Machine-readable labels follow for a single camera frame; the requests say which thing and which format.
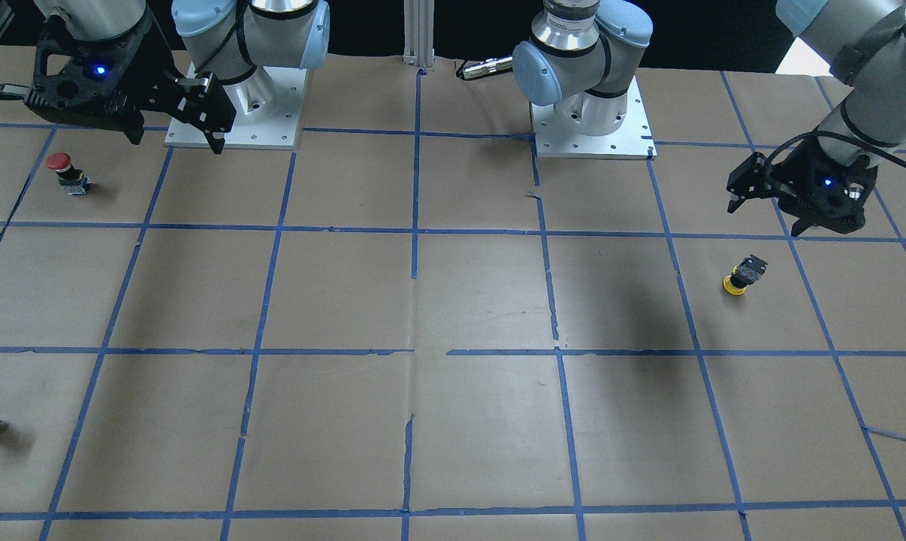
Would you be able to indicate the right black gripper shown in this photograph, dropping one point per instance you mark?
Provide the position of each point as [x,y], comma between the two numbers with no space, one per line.
[155,77]

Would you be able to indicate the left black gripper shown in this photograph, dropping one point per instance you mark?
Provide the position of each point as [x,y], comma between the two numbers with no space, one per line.
[789,171]

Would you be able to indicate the yellow push button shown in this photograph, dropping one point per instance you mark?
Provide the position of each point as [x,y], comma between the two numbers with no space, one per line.
[745,274]

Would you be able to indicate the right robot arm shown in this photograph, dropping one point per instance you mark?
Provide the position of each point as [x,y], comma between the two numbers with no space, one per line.
[234,38]

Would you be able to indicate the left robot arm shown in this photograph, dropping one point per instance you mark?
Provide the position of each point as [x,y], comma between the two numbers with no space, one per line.
[581,57]

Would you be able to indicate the red push button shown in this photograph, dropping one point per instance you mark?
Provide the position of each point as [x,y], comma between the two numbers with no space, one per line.
[73,180]

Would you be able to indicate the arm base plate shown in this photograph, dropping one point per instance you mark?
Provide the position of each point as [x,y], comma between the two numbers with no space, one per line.
[268,108]
[626,135]

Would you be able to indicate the silver cable connector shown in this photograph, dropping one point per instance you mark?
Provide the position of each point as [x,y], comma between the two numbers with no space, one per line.
[485,68]

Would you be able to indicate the aluminium frame post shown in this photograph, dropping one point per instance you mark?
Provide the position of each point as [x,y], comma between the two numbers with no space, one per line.
[418,33]

